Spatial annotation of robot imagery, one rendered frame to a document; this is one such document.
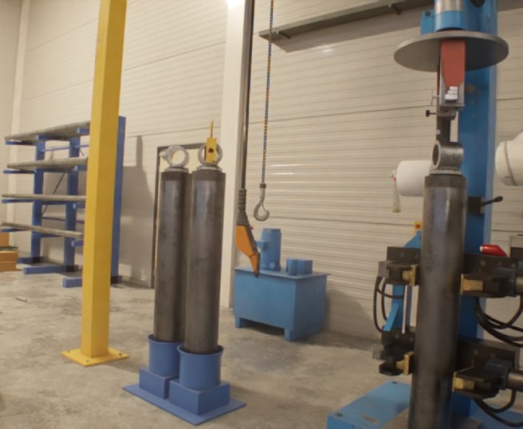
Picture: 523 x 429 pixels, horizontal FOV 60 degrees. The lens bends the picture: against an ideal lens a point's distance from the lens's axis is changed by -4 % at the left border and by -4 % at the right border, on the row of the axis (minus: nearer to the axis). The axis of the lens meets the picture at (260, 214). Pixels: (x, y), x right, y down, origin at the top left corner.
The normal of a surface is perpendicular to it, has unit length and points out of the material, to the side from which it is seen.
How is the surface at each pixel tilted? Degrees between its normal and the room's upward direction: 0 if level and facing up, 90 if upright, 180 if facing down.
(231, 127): 90
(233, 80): 90
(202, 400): 90
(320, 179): 90
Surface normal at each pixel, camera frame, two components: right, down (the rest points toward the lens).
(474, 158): -0.65, -0.03
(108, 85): 0.76, 0.04
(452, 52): -0.31, -0.01
